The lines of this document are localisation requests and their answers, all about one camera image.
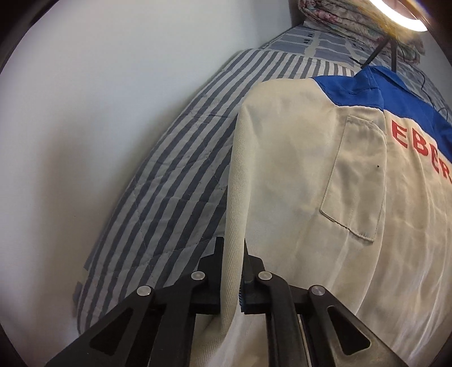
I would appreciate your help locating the blue checkered bed sheet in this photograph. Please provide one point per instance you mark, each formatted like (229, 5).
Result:
(328, 46)

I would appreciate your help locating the folded floral quilts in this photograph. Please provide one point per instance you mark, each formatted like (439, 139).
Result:
(328, 14)

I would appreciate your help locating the black tripod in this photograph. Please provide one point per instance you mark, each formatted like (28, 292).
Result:
(376, 53)

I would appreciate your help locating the beige and blue work jacket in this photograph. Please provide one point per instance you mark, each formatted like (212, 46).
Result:
(300, 176)

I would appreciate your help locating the blue striped quilt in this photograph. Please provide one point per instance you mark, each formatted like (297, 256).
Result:
(169, 176)

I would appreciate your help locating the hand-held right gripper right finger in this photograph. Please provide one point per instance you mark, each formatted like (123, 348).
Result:
(248, 300)

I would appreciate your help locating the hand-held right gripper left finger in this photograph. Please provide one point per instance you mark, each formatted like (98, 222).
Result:
(212, 282)

